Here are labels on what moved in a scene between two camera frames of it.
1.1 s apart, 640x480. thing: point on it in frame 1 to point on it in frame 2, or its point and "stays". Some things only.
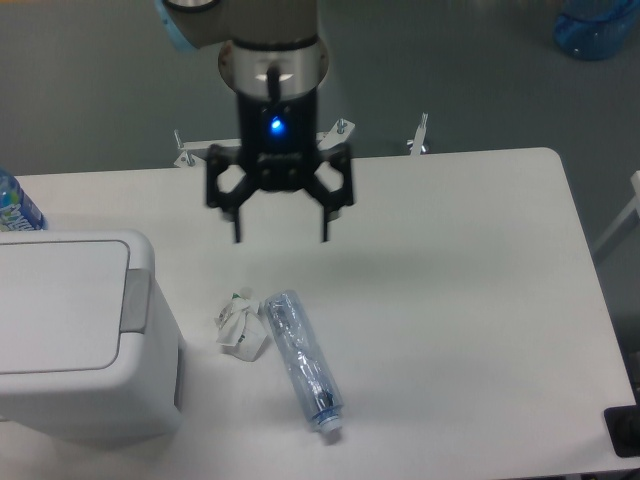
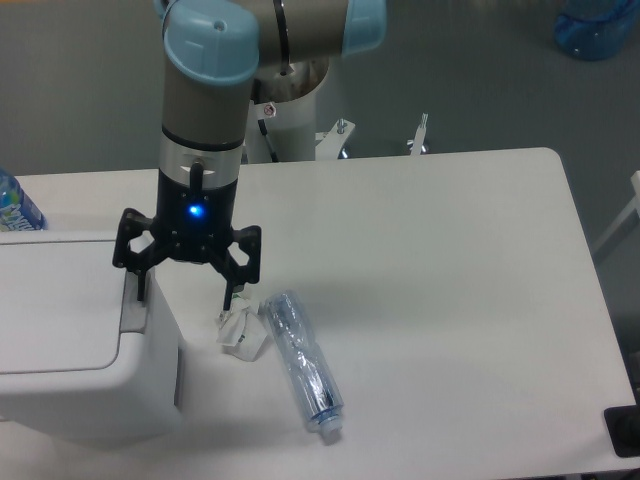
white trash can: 89,350 stays
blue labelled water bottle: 17,210 stays
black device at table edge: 623,425 stays
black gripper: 277,139 to 193,224
